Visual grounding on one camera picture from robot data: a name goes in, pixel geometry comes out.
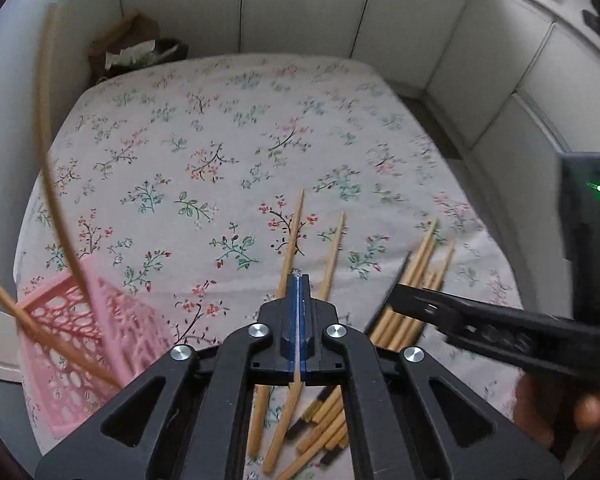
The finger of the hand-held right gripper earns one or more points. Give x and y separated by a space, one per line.
480 320

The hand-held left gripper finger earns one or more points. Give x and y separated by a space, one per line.
292 310
304 310

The pile of wooden chopsticks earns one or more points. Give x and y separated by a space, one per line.
415 270

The black chopstick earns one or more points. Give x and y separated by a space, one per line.
405 265

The pink plastic basket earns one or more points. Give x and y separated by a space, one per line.
80 340

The person's right hand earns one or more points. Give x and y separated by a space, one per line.
535 405

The floral tablecloth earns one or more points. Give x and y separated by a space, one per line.
205 160

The white kitchen countertop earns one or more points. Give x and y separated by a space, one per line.
555 5

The black bag with white paper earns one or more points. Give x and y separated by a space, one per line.
170 50

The white kitchen cabinets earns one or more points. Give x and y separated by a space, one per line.
305 5

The brown paper bag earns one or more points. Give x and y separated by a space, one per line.
125 35

